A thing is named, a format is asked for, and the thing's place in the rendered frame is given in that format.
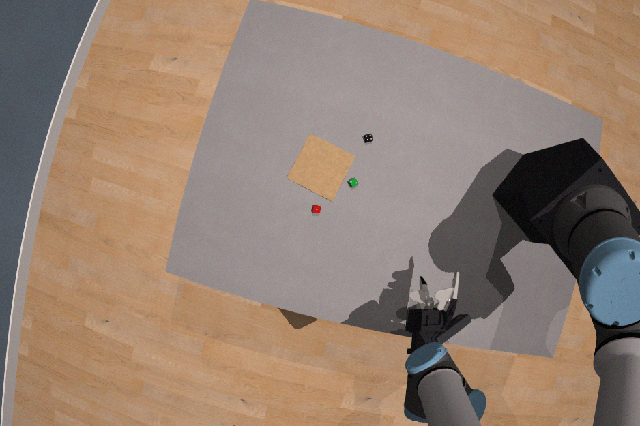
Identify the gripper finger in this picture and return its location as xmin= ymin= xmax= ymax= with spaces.
xmin=409 ymin=276 xmax=433 ymax=309
xmin=434 ymin=271 xmax=459 ymax=326

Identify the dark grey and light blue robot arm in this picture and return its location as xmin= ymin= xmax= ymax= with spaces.
xmin=404 ymin=184 xmax=640 ymax=426

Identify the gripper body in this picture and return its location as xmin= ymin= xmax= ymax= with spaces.
xmin=405 ymin=308 xmax=448 ymax=354

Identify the tan mat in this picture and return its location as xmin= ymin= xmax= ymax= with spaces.
xmin=287 ymin=134 xmax=355 ymax=202

